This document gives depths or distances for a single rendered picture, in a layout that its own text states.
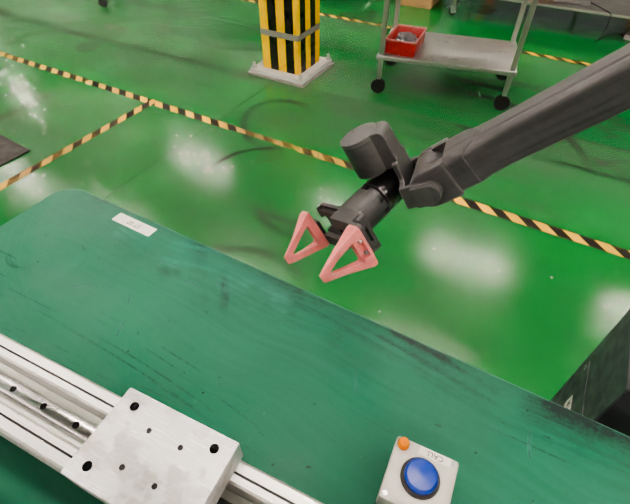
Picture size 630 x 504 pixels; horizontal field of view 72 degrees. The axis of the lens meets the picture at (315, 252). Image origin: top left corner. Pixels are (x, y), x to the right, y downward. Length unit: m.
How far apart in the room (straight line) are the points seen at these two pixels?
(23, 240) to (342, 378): 0.72
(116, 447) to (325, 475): 0.27
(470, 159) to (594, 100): 0.14
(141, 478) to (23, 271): 0.57
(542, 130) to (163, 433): 0.56
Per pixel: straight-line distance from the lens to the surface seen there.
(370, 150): 0.61
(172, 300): 0.83
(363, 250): 0.58
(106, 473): 0.57
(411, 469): 0.59
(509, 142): 0.58
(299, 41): 3.37
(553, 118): 0.57
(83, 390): 0.68
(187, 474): 0.54
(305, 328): 0.76
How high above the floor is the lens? 1.41
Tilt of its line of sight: 46 degrees down
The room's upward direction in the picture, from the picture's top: straight up
